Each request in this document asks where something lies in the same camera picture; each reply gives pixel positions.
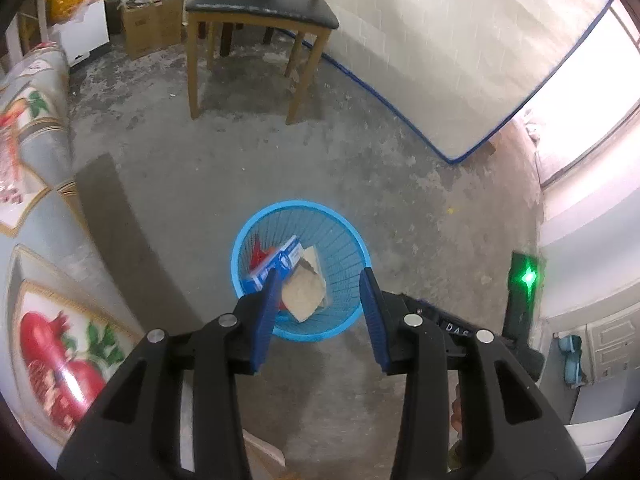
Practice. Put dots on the beige paper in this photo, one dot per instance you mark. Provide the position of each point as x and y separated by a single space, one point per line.
306 290

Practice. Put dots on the blue plastic waste basket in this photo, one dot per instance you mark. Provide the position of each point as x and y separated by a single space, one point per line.
343 256

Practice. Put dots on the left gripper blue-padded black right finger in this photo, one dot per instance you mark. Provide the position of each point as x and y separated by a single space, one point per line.
509 429

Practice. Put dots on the white mattress blue trim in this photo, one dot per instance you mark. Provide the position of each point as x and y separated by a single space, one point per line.
458 70

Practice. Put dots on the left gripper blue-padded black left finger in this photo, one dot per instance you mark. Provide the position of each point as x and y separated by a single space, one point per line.
171 411

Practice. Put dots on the person's right hand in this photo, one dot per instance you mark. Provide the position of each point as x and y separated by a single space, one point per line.
456 412

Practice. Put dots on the wooden chair by mattress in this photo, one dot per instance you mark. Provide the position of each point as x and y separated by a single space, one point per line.
304 17

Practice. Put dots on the brown cardboard box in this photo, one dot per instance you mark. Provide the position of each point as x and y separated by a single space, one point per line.
152 27

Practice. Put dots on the blue white carton box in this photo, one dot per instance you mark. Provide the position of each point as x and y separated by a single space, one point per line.
283 260

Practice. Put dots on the patterned vinyl tablecloth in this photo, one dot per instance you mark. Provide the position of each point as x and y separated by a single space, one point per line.
64 326

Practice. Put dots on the red snack bag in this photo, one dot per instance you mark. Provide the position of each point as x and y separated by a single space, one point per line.
259 254

